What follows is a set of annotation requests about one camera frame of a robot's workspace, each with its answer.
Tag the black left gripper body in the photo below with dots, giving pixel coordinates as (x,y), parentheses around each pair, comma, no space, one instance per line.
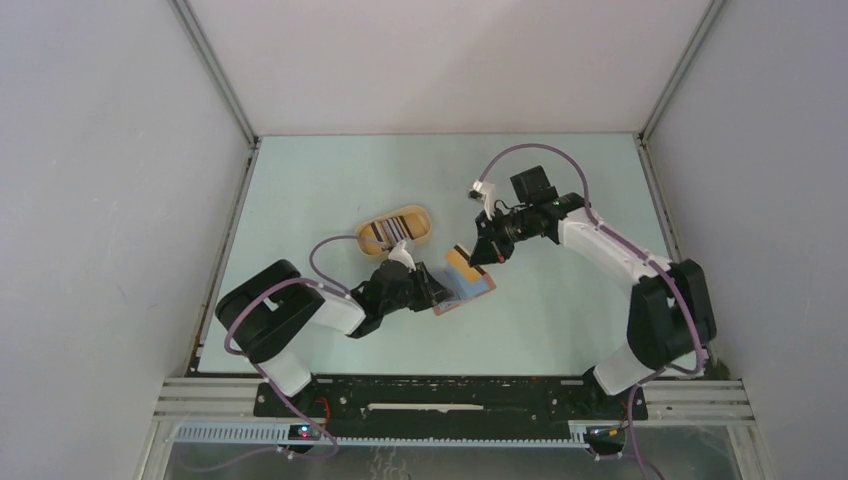
(407,298)

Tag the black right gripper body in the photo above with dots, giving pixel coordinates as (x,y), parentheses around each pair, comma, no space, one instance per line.
(507,230)

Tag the yellow credit card black stripe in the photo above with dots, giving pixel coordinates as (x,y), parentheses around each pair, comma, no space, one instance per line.
(458,258)

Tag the pink leather card holder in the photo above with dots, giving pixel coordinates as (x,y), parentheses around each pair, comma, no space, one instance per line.
(464,292)

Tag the beige oval card tray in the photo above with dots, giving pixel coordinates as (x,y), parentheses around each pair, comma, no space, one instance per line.
(416,215)

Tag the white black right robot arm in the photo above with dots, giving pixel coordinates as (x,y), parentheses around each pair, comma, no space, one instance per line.
(670,312)

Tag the stack of grey cards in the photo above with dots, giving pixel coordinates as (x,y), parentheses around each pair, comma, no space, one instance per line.
(390,230)

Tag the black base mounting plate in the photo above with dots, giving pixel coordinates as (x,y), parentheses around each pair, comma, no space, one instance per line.
(487,408)

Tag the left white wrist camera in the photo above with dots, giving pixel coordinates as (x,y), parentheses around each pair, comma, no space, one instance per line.
(401,252)

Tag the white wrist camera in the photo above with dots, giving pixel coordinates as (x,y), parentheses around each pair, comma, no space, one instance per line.
(401,252)
(484,193)

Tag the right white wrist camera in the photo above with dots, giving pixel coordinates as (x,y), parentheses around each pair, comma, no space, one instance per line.
(484,193)

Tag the aluminium frame rail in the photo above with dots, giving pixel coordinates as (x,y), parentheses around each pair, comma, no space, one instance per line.
(668,402)

